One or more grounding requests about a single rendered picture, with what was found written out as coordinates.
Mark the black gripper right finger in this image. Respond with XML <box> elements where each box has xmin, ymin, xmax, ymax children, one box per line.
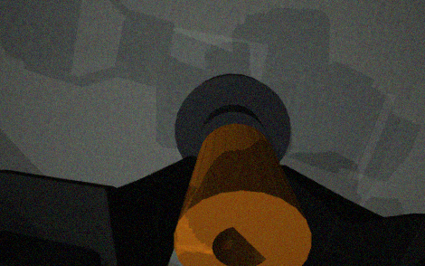
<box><xmin>281</xmin><ymin>165</ymin><xmax>425</xmax><ymax>266</ymax></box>

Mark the orange knob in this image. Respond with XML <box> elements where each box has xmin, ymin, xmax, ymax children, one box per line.
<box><xmin>174</xmin><ymin>123</ymin><xmax>312</xmax><ymax>266</ymax></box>

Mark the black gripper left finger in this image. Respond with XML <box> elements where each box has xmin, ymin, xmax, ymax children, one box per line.
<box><xmin>0</xmin><ymin>156</ymin><xmax>197</xmax><ymax>266</ymax></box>

